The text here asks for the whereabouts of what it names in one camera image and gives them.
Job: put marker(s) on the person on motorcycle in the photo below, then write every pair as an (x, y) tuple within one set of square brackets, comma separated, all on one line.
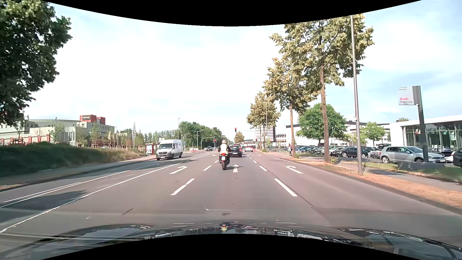
[(224, 153)]

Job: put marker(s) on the wood of green trees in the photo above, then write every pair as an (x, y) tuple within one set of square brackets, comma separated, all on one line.
[(191, 133)]

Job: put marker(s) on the white van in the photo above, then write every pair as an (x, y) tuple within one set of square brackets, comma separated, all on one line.
[(169, 148)]

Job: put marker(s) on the grey asphalt road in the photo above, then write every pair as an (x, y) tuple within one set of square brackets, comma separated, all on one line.
[(231, 195)]

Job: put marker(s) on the road markings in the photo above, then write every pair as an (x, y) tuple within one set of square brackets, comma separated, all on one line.
[(285, 187)]

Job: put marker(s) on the billboard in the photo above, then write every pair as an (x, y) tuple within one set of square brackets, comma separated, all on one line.
[(149, 148)]

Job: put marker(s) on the white low building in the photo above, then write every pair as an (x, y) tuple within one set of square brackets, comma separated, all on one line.
[(317, 135)]

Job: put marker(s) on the round green tree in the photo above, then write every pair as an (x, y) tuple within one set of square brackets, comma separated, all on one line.
[(321, 124)]

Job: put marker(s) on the lattice pylon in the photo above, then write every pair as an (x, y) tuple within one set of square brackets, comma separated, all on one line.
[(134, 134)]

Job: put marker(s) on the car's own bonnet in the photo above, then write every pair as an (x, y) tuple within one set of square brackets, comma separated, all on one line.
[(231, 234)]

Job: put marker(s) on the row of roadside trees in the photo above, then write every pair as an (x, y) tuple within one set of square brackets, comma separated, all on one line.
[(321, 72)]

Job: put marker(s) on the row of parked cars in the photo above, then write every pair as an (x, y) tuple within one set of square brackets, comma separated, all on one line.
[(343, 151)]

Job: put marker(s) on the small green tree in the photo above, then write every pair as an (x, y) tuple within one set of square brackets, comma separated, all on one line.
[(373, 131)]

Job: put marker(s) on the grey and red building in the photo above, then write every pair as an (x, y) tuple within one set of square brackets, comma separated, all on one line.
[(72, 130)]

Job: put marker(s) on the grey pavement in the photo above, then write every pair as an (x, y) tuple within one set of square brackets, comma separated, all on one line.
[(61, 170)]

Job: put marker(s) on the silver car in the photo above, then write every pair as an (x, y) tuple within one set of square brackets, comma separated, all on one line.
[(404, 154)]

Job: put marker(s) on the grey cycle path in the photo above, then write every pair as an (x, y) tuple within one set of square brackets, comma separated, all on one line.
[(400, 177)]

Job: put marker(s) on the grassy bank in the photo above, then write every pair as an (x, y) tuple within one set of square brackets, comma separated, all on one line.
[(54, 155)]

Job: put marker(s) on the dry grass verge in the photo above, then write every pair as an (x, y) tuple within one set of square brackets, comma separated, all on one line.
[(408, 187)]

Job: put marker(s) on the dealer sign on dark pylon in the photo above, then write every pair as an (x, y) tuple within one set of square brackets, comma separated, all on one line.
[(418, 108)]

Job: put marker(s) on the white glass-fronted building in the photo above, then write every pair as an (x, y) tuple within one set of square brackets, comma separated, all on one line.
[(429, 133)]

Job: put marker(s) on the large dark green tree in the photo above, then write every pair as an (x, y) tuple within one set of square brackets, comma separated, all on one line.
[(25, 54)]

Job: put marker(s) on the tall lamp post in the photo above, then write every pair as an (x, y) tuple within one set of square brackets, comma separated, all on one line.
[(356, 101)]

